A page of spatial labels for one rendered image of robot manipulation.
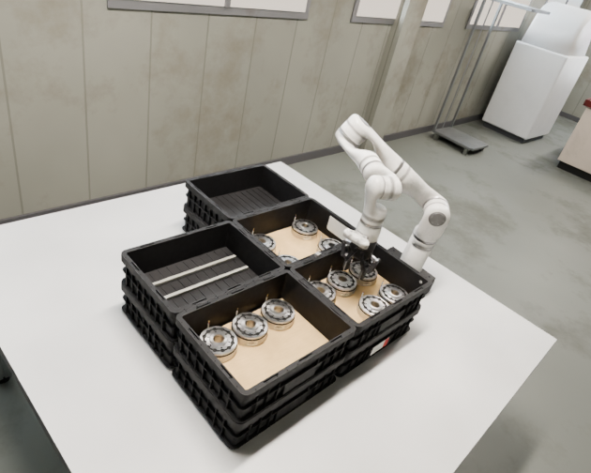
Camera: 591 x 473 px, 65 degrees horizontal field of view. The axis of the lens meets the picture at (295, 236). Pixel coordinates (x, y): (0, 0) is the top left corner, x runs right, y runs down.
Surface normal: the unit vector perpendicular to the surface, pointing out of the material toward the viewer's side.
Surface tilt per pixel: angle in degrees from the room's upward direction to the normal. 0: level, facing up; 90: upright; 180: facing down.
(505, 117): 90
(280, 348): 0
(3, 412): 0
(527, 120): 90
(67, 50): 90
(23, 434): 0
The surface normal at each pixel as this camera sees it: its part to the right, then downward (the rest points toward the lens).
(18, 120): 0.69, 0.51
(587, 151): -0.70, 0.27
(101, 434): 0.20, -0.81
